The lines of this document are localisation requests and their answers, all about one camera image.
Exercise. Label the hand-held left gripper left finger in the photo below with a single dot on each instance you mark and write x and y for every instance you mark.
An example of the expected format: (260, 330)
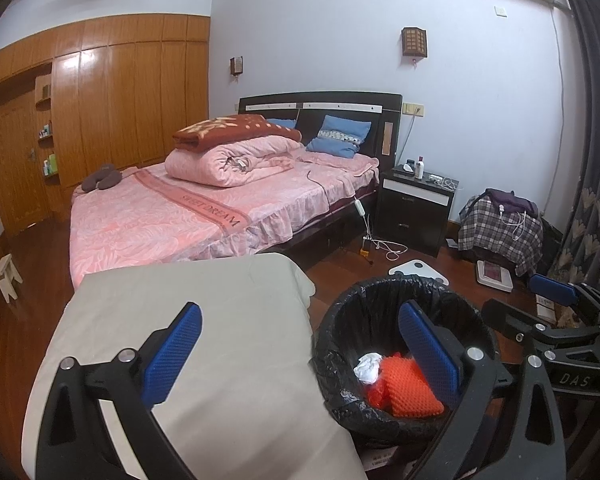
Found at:
(172, 355)

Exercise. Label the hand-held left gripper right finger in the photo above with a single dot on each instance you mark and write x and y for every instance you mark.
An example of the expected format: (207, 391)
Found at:
(430, 355)

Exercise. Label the wooden door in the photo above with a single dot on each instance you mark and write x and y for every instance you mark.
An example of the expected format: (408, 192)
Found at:
(20, 170)

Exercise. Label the grey neck pillow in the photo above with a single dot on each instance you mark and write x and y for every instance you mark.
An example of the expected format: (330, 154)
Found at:
(102, 177)

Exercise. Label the white paper box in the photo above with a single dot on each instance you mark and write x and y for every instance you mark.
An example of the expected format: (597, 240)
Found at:
(545, 305)

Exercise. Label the dark nightstand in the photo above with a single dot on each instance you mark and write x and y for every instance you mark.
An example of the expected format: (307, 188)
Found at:
(405, 220)

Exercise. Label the white scale with red panel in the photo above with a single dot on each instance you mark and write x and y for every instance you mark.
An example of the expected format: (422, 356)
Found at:
(495, 275)

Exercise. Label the wooden wardrobe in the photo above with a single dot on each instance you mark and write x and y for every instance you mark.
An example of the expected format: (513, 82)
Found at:
(130, 100)

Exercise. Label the plain blue pillow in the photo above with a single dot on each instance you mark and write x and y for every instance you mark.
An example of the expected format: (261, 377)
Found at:
(280, 123)

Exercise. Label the orange knitted cloth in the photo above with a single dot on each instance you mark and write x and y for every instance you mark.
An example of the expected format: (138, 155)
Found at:
(405, 385)

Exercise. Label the bed with pink cover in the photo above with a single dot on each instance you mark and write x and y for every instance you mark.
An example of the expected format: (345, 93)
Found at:
(155, 230)

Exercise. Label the small wall lamp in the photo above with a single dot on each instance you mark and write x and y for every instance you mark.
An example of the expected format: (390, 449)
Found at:
(236, 66)

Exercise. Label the bin with black bag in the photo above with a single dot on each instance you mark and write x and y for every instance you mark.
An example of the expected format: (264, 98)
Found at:
(360, 310)

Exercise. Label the white wall switch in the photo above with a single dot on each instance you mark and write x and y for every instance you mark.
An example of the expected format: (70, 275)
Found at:
(500, 10)

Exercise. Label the folded pink quilt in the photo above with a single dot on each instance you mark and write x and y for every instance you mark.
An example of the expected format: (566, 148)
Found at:
(205, 162)

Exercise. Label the green bottle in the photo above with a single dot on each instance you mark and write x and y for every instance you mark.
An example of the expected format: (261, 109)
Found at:
(51, 162)

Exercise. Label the dark wooden bed frame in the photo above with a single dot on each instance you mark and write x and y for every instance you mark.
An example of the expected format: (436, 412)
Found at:
(350, 102)

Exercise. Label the dark patterned curtain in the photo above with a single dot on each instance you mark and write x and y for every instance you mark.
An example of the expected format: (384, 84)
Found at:
(595, 220)

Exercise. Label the red plastic bag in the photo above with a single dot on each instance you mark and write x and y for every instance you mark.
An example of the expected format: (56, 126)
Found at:
(376, 396)

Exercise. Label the purple garment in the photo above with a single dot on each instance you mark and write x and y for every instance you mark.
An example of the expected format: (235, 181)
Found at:
(515, 202)

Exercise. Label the cardboard box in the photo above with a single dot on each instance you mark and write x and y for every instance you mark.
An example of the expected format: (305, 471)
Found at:
(380, 460)

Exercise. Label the large wooden wall lamp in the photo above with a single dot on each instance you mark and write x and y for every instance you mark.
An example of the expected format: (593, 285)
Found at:
(414, 42)

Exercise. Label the blue pillow with patterned band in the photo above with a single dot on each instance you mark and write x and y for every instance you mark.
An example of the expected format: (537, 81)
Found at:
(340, 127)

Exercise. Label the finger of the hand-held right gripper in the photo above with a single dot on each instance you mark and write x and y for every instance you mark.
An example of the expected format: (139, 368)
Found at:
(552, 287)
(510, 317)

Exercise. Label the white bottle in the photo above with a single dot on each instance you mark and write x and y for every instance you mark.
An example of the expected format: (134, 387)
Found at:
(420, 167)

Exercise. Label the small wooden stool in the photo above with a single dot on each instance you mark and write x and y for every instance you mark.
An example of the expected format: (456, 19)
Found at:
(5, 265)

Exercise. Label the beige wall socket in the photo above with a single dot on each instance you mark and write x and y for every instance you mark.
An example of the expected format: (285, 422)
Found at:
(413, 109)

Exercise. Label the white blanket controller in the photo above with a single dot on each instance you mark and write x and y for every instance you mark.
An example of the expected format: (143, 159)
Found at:
(359, 207)

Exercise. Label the power strip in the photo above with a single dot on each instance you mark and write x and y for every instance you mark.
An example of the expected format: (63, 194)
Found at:
(365, 246)

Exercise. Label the red patterned blanket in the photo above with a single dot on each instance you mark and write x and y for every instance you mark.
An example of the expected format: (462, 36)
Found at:
(230, 127)

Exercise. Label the plaid cloth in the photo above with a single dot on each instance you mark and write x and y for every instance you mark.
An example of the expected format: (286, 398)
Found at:
(490, 235)

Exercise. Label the white paper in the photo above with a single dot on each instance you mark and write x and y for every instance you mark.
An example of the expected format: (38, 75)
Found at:
(367, 367)

